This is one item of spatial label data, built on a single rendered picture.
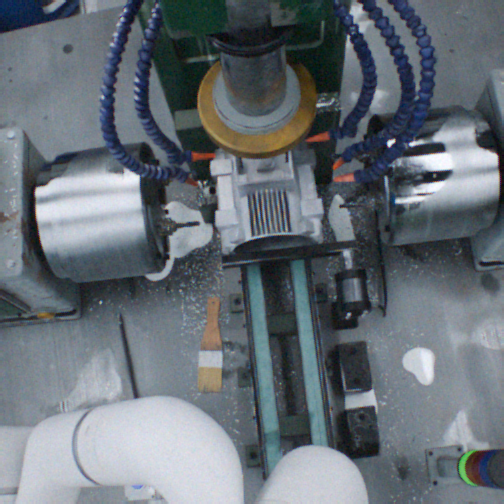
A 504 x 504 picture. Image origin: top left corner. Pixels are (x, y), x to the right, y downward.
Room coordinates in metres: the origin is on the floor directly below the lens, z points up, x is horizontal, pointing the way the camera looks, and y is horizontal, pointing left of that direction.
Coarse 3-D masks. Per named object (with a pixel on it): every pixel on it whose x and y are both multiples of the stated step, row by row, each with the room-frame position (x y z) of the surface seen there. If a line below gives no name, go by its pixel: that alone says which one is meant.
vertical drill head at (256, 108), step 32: (256, 0) 0.47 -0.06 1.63; (256, 32) 0.47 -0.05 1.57; (224, 64) 0.50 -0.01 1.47; (256, 64) 0.47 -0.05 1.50; (288, 64) 0.56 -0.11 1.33; (224, 96) 0.51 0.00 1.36; (256, 96) 0.47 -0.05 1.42; (288, 96) 0.49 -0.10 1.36; (224, 128) 0.47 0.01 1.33; (256, 128) 0.45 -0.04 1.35; (288, 128) 0.45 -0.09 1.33; (288, 160) 0.46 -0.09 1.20
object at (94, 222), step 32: (64, 160) 0.57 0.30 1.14; (96, 160) 0.56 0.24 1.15; (64, 192) 0.50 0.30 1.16; (96, 192) 0.49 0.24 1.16; (128, 192) 0.48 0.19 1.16; (160, 192) 0.54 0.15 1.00; (64, 224) 0.45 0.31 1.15; (96, 224) 0.44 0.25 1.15; (128, 224) 0.43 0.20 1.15; (160, 224) 0.44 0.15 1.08; (64, 256) 0.40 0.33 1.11; (96, 256) 0.39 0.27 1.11; (128, 256) 0.39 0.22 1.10; (160, 256) 0.38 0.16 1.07
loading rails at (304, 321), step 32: (256, 288) 0.33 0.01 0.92; (320, 288) 0.33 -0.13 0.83; (256, 320) 0.27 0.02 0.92; (288, 320) 0.27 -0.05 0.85; (256, 352) 0.20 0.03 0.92; (320, 352) 0.18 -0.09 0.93; (256, 384) 0.14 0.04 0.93; (320, 384) 0.12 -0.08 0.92; (256, 416) 0.08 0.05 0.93; (288, 416) 0.08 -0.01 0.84; (320, 416) 0.06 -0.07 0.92; (256, 448) 0.03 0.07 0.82
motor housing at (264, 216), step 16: (304, 144) 0.55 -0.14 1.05; (224, 176) 0.52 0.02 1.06; (304, 176) 0.49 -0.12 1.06; (224, 192) 0.48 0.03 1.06; (256, 192) 0.45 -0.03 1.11; (272, 192) 0.45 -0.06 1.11; (288, 192) 0.45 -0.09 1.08; (304, 192) 0.45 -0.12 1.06; (224, 208) 0.45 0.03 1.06; (240, 208) 0.44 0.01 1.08; (256, 208) 0.43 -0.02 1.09; (272, 208) 0.42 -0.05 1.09; (288, 208) 0.42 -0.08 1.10; (240, 224) 0.41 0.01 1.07; (256, 224) 0.40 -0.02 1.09; (272, 224) 0.39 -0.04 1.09; (288, 224) 0.39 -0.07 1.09; (320, 224) 0.40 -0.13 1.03; (224, 240) 0.40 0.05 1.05; (256, 240) 0.42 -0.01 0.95; (272, 240) 0.41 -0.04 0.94; (288, 240) 0.41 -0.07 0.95; (304, 240) 0.39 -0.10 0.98; (320, 240) 0.37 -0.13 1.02
